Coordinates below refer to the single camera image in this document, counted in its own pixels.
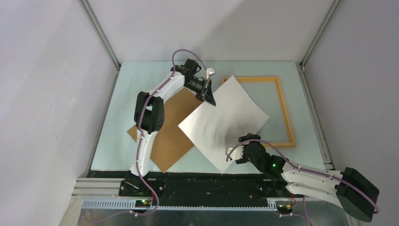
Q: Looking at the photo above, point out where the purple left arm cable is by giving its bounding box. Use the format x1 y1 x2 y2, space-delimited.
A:
134 49 208 217

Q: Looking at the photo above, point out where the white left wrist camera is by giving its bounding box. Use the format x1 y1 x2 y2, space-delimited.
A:
205 68 216 80

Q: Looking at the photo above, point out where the brown cardboard backing board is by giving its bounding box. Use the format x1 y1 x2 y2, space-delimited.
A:
140 88 201 176

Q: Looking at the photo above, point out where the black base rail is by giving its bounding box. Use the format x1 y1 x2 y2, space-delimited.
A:
119 172 291 208

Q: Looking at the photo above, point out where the printed photo with white border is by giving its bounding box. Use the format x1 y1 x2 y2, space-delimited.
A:
178 76 270 173

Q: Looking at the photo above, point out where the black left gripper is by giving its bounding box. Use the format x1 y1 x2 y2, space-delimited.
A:
184 77 215 106

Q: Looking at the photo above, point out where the aluminium corner post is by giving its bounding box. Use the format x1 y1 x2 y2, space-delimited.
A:
78 0 121 71
300 0 342 68

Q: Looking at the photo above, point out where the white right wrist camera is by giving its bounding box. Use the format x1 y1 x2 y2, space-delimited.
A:
225 145 244 162

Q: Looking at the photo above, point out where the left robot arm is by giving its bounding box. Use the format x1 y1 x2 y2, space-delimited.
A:
125 59 216 196

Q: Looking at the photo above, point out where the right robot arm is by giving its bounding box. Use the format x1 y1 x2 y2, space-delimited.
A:
227 133 380 223

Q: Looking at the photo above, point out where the right aluminium corner post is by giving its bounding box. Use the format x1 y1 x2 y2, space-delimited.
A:
300 0 342 68

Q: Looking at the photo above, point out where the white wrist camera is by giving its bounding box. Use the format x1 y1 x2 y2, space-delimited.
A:
225 145 244 162
205 68 216 80

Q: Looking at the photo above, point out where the left aluminium corner post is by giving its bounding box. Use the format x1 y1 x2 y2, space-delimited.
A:
78 0 121 71

